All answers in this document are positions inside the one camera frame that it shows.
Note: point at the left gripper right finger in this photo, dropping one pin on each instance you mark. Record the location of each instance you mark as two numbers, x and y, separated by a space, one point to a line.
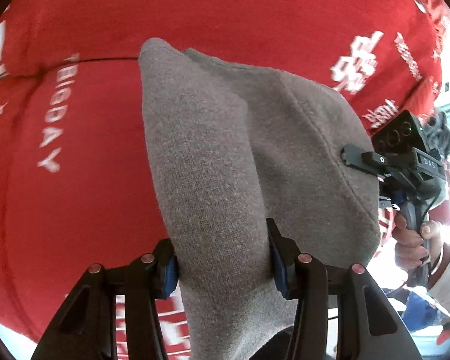
368 326

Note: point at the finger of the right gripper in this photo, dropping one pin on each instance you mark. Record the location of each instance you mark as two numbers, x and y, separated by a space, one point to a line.
365 161

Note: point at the red wedding quilt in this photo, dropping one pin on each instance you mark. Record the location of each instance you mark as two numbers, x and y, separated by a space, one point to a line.
76 187

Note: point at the person's right hand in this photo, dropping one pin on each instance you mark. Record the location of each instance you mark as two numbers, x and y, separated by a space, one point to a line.
413 248

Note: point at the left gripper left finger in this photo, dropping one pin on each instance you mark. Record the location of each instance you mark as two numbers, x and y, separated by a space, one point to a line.
86 324

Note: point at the grey knit sweater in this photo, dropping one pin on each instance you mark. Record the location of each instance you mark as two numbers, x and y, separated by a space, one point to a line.
230 146

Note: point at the black trousers leg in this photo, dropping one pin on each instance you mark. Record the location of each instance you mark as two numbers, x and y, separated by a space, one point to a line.
276 348

